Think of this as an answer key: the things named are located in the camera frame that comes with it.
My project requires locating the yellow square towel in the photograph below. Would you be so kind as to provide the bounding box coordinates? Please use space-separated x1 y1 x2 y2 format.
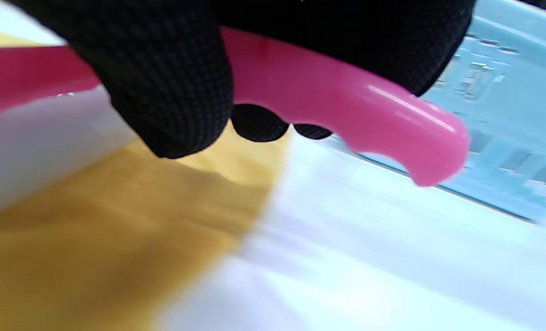
0 25 293 331

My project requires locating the person's right hand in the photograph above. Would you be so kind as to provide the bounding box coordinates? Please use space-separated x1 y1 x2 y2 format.
6 0 476 159

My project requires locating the pink lint roller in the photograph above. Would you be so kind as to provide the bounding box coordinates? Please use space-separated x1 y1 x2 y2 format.
0 27 471 222

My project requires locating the light blue plastic basket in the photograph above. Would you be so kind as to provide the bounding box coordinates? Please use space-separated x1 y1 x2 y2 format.
319 0 546 224

